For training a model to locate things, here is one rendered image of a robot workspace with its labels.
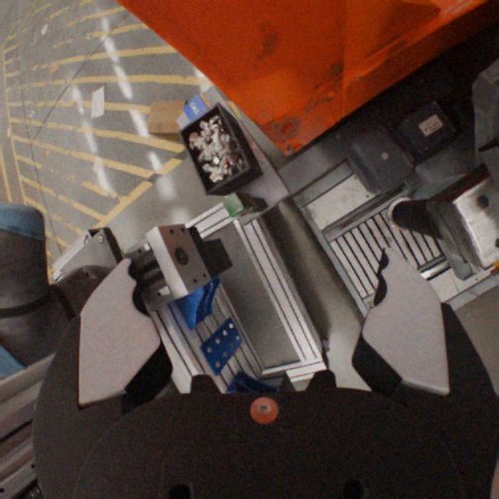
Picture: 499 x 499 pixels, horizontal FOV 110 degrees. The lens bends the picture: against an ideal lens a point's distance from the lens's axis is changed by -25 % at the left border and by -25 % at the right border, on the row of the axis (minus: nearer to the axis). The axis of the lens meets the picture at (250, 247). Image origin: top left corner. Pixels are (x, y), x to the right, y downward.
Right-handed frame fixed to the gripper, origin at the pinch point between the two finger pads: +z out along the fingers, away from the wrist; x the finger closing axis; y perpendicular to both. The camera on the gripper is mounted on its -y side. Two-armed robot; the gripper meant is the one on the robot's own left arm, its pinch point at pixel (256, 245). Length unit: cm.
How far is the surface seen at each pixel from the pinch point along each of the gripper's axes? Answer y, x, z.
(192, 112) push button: -12, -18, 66
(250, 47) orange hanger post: -13.4, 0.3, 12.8
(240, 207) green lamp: 9.1, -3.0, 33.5
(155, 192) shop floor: 26, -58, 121
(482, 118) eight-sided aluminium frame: -9.4, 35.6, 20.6
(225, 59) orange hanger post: -12.2, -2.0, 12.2
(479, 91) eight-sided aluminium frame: -12.9, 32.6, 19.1
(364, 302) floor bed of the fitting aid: 64, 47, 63
